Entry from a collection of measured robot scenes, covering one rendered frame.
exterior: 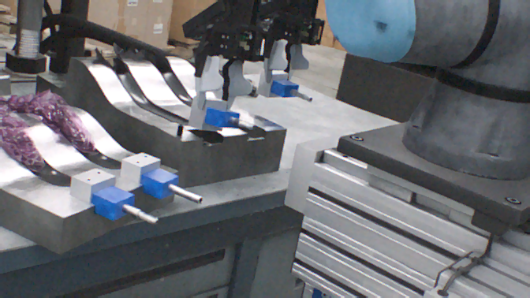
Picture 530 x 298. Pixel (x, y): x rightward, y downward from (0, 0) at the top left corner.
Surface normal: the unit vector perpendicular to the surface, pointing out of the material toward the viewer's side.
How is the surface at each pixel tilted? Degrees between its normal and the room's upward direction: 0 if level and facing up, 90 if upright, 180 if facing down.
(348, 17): 97
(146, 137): 90
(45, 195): 0
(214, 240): 90
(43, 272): 90
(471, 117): 72
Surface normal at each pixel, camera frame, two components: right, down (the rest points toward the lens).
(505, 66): -0.10, 0.30
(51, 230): -0.46, 0.20
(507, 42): 0.29, 0.60
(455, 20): 0.36, 0.36
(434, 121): -0.75, -0.26
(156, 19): 0.85, 0.18
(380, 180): -0.63, 0.14
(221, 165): 0.69, 0.35
